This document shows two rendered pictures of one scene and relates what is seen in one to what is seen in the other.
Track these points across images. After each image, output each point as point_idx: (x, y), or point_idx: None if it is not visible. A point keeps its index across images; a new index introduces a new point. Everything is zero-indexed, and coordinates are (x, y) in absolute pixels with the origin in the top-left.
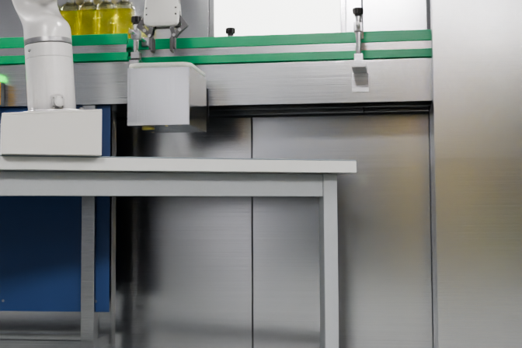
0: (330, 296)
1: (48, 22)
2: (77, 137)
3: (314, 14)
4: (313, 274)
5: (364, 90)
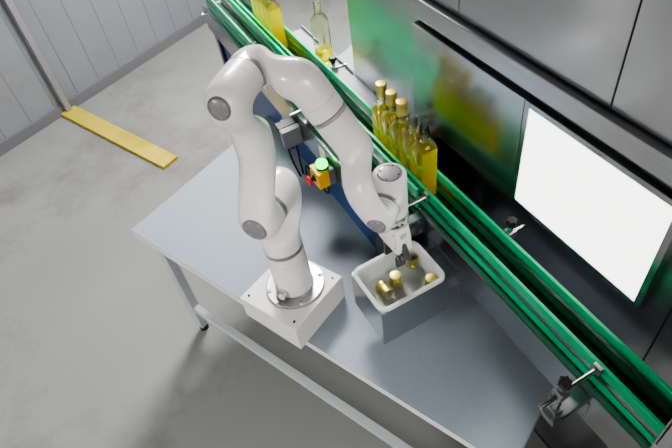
0: None
1: (266, 248)
2: (284, 333)
3: (613, 261)
4: None
5: (580, 410)
